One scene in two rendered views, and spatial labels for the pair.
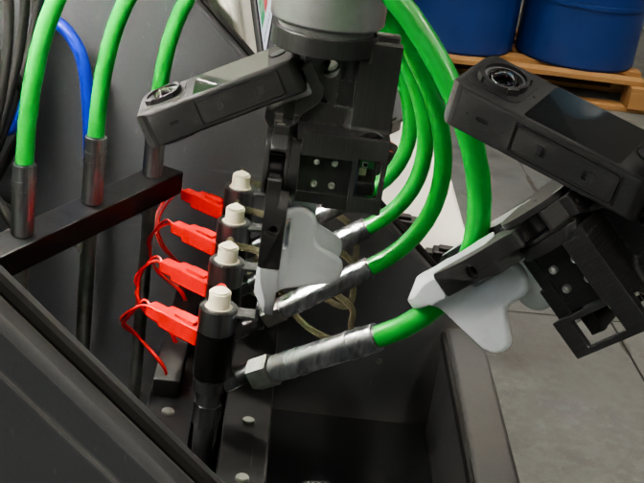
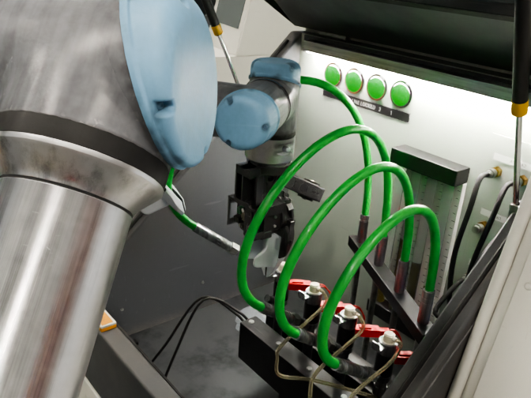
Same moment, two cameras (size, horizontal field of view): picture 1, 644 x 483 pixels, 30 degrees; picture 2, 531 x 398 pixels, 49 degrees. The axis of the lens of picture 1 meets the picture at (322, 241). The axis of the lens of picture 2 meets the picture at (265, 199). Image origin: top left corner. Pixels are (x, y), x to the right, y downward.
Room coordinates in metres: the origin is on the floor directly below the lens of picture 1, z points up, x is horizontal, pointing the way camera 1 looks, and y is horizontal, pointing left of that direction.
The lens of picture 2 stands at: (1.46, -0.50, 1.62)
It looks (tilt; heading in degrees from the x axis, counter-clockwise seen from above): 23 degrees down; 143
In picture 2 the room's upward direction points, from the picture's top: 4 degrees clockwise
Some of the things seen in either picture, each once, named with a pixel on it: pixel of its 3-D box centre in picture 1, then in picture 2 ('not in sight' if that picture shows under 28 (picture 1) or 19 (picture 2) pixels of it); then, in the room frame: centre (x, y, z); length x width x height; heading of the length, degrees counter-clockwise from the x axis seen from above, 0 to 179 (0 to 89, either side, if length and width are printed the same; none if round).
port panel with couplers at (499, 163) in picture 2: not in sight; (502, 234); (1.00, 0.34, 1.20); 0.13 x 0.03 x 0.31; 3
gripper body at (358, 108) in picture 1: (325, 115); (262, 196); (0.78, 0.01, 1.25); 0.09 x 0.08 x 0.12; 93
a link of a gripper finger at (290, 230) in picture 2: not in sight; (280, 232); (0.80, 0.04, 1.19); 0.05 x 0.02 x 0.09; 3
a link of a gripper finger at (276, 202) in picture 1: (276, 204); not in sight; (0.75, 0.03, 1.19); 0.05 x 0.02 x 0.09; 3
